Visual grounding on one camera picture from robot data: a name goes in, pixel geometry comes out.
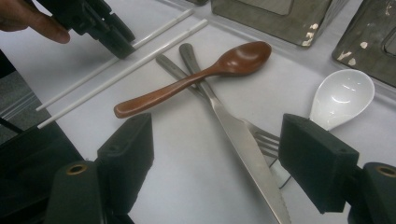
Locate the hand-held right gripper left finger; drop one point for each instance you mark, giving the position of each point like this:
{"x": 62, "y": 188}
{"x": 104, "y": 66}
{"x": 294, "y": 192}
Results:
{"x": 127, "y": 155}

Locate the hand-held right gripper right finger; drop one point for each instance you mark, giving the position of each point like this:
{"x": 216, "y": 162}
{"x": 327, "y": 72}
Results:
{"x": 317, "y": 161}

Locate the white chopstick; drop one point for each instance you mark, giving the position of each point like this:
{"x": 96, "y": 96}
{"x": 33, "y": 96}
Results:
{"x": 77, "y": 84}
{"x": 124, "y": 74}

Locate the metal fork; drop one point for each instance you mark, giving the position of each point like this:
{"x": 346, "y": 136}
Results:
{"x": 264, "y": 141}

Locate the metal knife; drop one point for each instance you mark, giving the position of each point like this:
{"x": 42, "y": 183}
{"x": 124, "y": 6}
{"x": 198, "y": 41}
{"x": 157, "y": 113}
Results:
{"x": 249, "y": 149}

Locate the white ceramic spoon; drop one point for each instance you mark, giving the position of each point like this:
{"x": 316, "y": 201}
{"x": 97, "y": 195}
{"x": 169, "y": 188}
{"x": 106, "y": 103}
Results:
{"x": 342, "y": 96}

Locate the brown wooden spoon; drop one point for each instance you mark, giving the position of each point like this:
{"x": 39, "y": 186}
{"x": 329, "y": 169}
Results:
{"x": 243, "y": 57}

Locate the transparent grey plastic bin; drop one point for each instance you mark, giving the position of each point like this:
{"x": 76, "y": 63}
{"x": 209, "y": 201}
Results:
{"x": 367, "y": 46}
{"x": 264, "y": 25}

